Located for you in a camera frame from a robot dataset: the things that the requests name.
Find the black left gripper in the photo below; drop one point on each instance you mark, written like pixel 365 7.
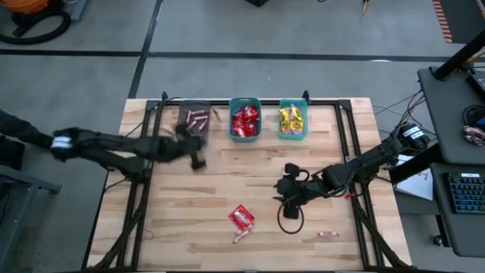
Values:
pixel 187 144

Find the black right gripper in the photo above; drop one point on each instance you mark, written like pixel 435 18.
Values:
pixel 295 186

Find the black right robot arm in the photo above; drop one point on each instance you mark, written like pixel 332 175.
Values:
pixel 363 163

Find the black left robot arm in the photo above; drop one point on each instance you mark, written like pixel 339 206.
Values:
pixel 113 148

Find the grey translucent plastic bin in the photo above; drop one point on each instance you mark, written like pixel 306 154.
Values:
pixel 182 113

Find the mint green plastic bin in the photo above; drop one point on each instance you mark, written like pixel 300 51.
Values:
pixel 293 136

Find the dark teal plastic bin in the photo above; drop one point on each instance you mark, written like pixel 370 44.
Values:
pixel 244 101

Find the white paper sheet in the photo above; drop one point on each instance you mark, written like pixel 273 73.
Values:
pixel 417 186

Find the black desk leg bar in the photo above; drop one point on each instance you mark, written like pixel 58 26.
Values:
pixel 417 164

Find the black desk caster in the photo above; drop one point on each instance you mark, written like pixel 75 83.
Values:
pixel 438 241

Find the black floor object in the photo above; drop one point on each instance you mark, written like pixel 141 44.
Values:
pixel 257 2

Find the person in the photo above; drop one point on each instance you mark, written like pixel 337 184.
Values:
pixel 19 129

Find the backlit computer keyboard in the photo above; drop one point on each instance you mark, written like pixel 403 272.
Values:
pixel 468 193

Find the grey desk with keyboard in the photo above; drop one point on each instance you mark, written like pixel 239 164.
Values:
pixel 466 235

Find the grey metal table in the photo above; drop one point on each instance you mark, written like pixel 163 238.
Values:
pixel 15 212

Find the pink patterned pouch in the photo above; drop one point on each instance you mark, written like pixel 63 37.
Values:
pixel 475 136

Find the thin wooden pole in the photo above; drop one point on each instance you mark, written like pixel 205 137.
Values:
pixel 366 5

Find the black desk device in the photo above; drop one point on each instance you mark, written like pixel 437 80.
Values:
pixel 478 85

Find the black monitor pole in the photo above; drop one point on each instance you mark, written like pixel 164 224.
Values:
pixel 460 56

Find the orange vacuum cleaner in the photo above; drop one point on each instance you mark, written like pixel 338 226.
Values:
pixel 26 5

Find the black floor mat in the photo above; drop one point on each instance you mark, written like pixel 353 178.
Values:
pixel 466 19

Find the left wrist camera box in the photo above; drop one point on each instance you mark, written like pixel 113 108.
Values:
pixel 199 161

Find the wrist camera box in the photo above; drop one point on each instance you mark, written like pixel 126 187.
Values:
pixel 199 161
pixel 291 212

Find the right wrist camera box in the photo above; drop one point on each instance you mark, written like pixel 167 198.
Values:
pixel 291 212

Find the black aluminium table frame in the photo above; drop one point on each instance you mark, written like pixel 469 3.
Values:
pixel 219 102

